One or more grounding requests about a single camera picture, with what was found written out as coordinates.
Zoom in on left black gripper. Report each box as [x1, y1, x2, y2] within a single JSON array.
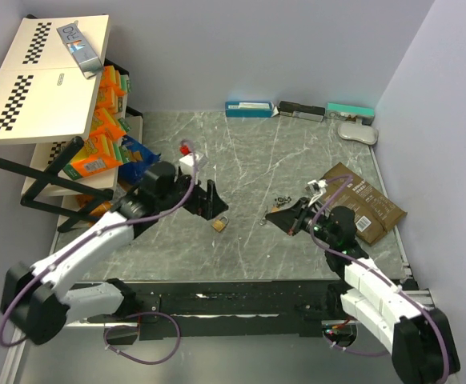
[[158, 166, 228, 220]]

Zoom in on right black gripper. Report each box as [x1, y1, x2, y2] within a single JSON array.
[[266, 197, 336, 246]]

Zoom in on short shackle brass padlock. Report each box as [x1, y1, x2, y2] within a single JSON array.
[[211, 216, 229, 233]]

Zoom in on key bunch with panda charm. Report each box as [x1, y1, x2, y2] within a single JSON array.
[[274, 196, 291, 207]]

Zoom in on long shackle brass padlock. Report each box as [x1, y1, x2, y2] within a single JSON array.
[[258, 205, 282, 226]]

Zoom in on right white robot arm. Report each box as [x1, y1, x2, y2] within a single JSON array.
[[265, 198, 460, 383]]

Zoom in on brown foil package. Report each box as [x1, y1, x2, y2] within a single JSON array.
[[320, 162, 407, 245]]

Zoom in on blue doritos chip bag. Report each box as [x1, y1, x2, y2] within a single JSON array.
[[119, 135, 160, 186]]

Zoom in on blue flat box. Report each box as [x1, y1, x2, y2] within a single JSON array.
[[225, 101, 279, 118]]

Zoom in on black flat box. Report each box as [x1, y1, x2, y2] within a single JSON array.
[[278, 101, 326, 122]]

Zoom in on orange snack bag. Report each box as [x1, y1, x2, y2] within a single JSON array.
[[75, 194, 112, 218]]

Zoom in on grey white pouch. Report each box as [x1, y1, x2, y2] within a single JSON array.
[[337, 122, 379, 146]]

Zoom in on teal flat box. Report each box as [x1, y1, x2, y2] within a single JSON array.
[[325, 102, 375, 126]]

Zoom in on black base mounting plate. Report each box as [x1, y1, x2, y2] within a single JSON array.
[[64, 279, 378, 342]]

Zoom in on orange green snack box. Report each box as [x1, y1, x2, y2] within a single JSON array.
[[62, 134, 123, 180]]

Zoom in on stacked orange snack boxes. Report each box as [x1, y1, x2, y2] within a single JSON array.
[[89, 65, 131, 142]]

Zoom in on checkerboard calibration board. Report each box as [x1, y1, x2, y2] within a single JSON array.
[[0, 14, 110, 145]]

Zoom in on silver blue carton box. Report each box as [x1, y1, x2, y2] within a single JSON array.
[[57, 23, 103, 79]]

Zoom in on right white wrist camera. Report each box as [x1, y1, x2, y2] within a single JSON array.
[[306, 179, 327, 207]]

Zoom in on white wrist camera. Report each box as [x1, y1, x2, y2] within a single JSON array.
[[179, 145, 208, 175], [306, 179, 327, 207]]

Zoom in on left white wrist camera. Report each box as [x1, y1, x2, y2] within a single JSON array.
[[179, 145, 208, 175]]

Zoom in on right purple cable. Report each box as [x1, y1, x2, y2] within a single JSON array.
[[309, 174, 452, 384]]

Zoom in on black frame white shelf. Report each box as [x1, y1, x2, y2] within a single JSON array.
[[0, 54, 142, 232]]

